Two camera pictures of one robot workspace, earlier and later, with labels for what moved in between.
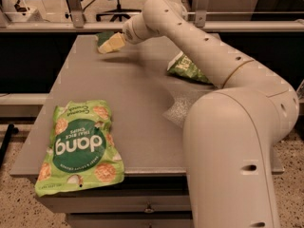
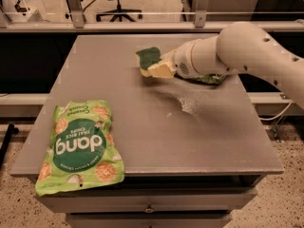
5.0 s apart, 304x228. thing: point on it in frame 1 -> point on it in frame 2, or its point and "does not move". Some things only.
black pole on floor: (11, 130) does not move
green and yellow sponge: (109, 42) -> (147, 57)
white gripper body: (132, 32) -> (182, 62)
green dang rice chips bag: (81, 150) does not move
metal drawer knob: (149, 209) does not move
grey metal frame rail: (74, 21) does not move
